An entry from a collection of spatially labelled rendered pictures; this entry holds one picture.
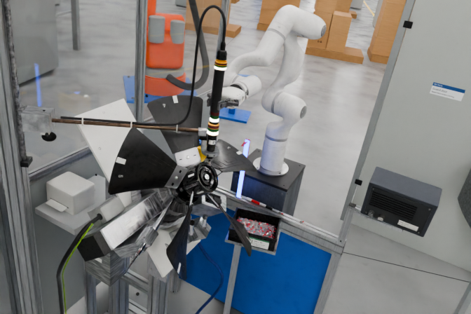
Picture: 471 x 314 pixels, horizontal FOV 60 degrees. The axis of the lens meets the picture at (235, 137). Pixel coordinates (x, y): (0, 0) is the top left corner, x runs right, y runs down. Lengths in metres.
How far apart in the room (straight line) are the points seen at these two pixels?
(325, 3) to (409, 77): 5.88
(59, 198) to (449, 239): 2.76
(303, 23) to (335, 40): 7.09
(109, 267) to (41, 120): 0.68
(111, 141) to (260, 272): 1.09
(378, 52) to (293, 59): 7.60
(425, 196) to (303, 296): 0.86
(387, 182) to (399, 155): 1.56
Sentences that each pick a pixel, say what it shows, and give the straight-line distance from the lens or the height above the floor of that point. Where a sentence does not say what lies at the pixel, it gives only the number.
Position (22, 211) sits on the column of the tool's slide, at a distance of 1.78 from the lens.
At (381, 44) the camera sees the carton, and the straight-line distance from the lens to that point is 9.46.
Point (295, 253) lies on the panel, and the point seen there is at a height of 0.68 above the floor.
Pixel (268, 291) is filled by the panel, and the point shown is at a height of 0.36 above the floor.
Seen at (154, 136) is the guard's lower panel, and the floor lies 0.88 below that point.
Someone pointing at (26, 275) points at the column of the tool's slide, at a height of 0.65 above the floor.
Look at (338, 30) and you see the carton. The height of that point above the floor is 0.57.
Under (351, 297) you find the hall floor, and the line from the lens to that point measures 2.99.
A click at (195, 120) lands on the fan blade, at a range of 1.61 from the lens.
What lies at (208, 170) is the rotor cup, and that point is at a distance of 1.53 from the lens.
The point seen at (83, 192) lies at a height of 0.96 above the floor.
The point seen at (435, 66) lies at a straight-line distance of 3.07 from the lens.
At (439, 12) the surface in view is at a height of 1.76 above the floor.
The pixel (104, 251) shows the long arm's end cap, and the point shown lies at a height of 1.10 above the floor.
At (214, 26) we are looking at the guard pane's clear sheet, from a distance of 2.81.
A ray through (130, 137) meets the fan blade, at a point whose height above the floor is 1.41.
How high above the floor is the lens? 2.03
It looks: 26 degrees down
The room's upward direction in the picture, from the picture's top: 8 degrees clockwise
